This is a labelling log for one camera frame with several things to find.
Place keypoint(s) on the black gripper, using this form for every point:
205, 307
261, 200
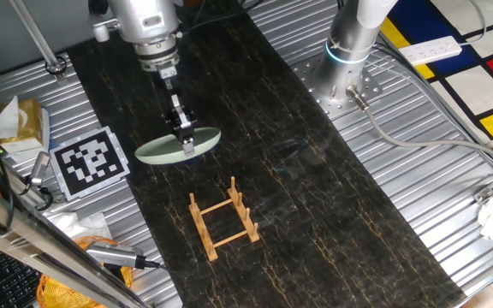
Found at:
178, 111

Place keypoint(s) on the pale green round plate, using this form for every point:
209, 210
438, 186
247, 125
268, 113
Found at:
156, 154

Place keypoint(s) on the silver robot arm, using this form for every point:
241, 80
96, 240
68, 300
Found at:
148, 21

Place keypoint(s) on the wooden dish rack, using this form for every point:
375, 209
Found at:
203, 233

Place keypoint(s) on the black white marker board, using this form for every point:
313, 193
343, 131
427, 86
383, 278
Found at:
88, 162

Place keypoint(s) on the white plastic bag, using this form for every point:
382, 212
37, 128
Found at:
79, 224

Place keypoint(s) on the gold tissue box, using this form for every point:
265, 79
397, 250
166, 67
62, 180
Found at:
28, 124

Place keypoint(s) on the black marble pattern mat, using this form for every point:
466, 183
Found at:
336, 235

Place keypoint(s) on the aluminium pole with foot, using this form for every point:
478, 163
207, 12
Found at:
37, 38

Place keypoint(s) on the black keyboard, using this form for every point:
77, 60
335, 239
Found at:
2, 278

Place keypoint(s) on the white power strip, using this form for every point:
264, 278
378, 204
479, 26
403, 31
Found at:
430, 50

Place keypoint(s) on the colour block floor mat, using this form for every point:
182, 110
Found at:
465, 85

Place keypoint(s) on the wrist-mounted camera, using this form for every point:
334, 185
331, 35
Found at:
103, 27

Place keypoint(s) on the silver camera on clamp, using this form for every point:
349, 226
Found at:
40, 167

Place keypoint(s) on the black camera clamp mount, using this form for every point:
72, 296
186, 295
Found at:
46, 199

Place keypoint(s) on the metal frame beam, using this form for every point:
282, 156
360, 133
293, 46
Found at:
37, 244

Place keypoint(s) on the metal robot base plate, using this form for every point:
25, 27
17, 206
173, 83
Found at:
370, 87

